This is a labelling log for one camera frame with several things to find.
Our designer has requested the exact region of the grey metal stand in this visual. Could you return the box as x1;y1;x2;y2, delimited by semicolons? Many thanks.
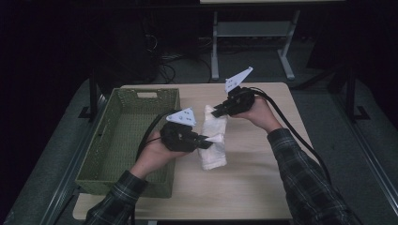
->
210;8;301;82

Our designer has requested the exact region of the green woven basket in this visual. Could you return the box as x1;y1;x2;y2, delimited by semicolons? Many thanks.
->
74;87;181;199

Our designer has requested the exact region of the white bear print cloth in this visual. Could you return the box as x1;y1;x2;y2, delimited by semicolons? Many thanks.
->
197;104;228;172

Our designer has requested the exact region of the tangle of floor cables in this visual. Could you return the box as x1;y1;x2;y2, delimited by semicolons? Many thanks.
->
149;34;214;84

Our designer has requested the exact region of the person's right hand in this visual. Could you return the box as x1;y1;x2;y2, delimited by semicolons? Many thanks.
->
231;95;283;134

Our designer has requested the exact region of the black metal post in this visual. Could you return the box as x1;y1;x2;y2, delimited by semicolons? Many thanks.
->
344;67;372;123
78;67;101;121

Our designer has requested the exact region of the left hand-held gripper cable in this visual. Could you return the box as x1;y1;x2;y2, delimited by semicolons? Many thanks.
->
130;109;180;225

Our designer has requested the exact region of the hand-held gripper cable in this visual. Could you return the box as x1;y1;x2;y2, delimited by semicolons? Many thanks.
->
247;86;332;186
130;109;180;225

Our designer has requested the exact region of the right hand-held gripper cable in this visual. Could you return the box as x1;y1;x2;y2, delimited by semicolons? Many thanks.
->
247;86;332;186

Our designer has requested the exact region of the person's left hand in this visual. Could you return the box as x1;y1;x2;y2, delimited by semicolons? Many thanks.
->
130;130;189;180

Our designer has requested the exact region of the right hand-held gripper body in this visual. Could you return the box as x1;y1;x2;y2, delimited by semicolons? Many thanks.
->
223;66;256;117

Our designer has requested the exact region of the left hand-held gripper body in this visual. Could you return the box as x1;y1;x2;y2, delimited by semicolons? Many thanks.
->
160;107;201;153

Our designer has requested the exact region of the aluminium rail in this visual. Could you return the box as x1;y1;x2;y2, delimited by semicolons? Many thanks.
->
38;93;109;225
331;93;398;217

